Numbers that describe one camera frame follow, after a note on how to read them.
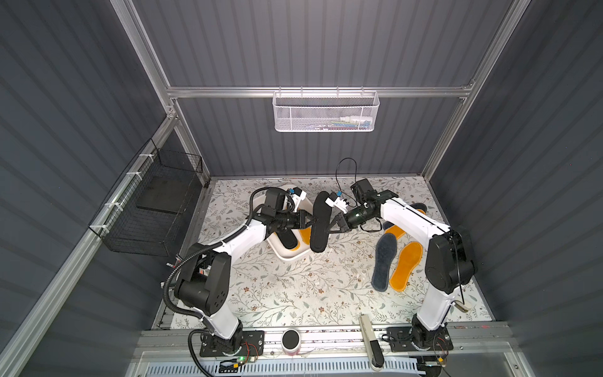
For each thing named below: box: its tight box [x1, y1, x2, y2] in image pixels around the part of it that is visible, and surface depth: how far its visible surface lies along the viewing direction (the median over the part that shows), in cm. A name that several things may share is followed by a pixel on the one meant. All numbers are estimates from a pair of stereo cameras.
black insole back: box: [310, 190, 333, 253], surface depth 84 cm
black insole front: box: [275, 228, 298, 249], surface depth 98 cm
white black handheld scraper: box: [358, 314, 385, 371], surface depth 71 cm
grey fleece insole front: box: [370, 233, 398, 293], surface depth 93 cm
